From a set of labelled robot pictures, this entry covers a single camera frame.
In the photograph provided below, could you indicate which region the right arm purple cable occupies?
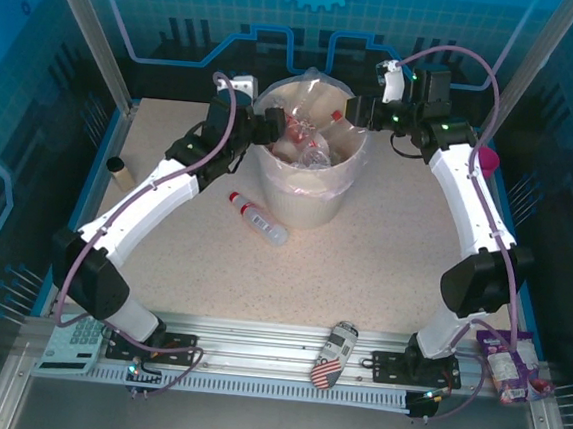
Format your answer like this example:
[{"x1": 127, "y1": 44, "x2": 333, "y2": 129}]
[{"x1": 366, "y1": 40, "x2": 543, "y2": 429}]

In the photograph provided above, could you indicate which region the white label red cap bottle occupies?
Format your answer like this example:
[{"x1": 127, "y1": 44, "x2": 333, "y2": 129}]
[{"x1": 223, "y1": 189, "x2": 294, "y2": 248}]

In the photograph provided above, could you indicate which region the purple white snack pouch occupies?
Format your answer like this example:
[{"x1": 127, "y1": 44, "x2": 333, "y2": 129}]
[{"x1": 470, "y1": 327, "x2": 561, "y2": 410}]

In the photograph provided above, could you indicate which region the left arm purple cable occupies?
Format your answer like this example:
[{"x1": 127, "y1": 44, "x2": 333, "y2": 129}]
[{"x1": 49, "y1": 58, "x2": 240, "y2": 403}]

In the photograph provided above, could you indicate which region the clear red label cola bottle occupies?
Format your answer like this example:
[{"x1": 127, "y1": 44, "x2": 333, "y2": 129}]
[
  {"x1": 282, "y1": 116, "x2": 312, "y2": 143},
  {"x1": 322, "y1": 108, "x2": 360, "y2": 149}
]

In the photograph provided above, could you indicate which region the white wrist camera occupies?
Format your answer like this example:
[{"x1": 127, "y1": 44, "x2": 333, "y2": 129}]
[
  {"x1": 373, "y1": 58, "x2": 407, "y2": 105},
  {"x1": 213, "y1": 71, "x2": 259, "y2": 106}
]

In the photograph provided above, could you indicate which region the aluminium mounting rail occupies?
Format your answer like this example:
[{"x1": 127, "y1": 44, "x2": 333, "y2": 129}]
[{"x1": 17, "y1": 298, "x2": 560, "y2": 406}]

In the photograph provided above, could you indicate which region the crushed flag print can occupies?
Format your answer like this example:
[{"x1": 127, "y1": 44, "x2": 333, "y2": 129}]
[{"x1": 309, "y1": 318, "x2": 361, "y2": 393}]

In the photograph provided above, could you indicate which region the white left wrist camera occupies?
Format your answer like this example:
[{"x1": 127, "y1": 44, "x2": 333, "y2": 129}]
[{"x1": 213, "y1": 71, "x2": 259, "y2": 106}]

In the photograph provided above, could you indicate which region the black cable connector block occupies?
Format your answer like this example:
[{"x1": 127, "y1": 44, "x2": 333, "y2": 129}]
[
  {"x1": 122, "y1": 355, "x2": 165, "y2": 398},
  {"x1": 404, "y1": 385, "x2": 453, "y2": 423}
]

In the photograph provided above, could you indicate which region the cream plastic waste bin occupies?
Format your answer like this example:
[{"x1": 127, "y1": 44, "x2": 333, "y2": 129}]
[{"x1": 242, "y1": 68, "x2": 376, "y2": 235}]

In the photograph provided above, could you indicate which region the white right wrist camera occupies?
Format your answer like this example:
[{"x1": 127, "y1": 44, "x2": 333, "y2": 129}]
[{"x1": 373, "y1": 58, "x2": 407, "y2": 105}]

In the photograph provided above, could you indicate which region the aluminium frame post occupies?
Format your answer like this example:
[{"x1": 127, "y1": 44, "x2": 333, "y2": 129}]
[
  {"x1": 474, "y1": 0, "x2": 573, "y2": 154},
  {"x1": 30, "y1": 0, "x2": 147, "y2": 116}
]

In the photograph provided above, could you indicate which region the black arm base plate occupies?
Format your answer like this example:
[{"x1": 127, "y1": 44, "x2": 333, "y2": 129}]
[
  {"x1": 104, "y1": 326, "x2": 201, "y2": 368},
  {"x1": 368, "y1": 349, "x2": 465, "y2": 391}
]

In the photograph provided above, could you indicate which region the clear plastic bin liner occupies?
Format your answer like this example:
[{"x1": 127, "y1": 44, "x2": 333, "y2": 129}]
[{"x1": 244, "y1": 60, "x2": 376, "y2": 203}]

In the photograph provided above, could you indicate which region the pink plastic goblet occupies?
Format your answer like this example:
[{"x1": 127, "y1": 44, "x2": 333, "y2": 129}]
[{"x1": 476, "y1": 145, "x2": 501, "y2": 175}]

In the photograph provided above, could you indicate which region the black cap beige bottle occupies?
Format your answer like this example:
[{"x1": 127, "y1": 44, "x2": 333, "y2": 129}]
[{"x1": 104, "y1": 156, "x2": 139, "y2": 193}]

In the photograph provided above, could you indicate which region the white slotted cable duct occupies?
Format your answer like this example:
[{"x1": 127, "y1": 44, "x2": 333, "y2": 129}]
[{"x1": 85, "y1": 361, "x2": 413, "y2": 413}]

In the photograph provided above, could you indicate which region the pale green calculator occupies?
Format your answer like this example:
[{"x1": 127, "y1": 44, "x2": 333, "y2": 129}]
[{"x1": 31, "y1": 310, "x2": 108, "y2": 378}]

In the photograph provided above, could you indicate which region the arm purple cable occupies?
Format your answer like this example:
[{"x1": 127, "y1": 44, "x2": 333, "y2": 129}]
[
  {"x1": 366, "y1": 40, "x2": 543, "y2": 429},
  {"x1": 49, "y1": 58, "x2": 240, "y2": 403}
]

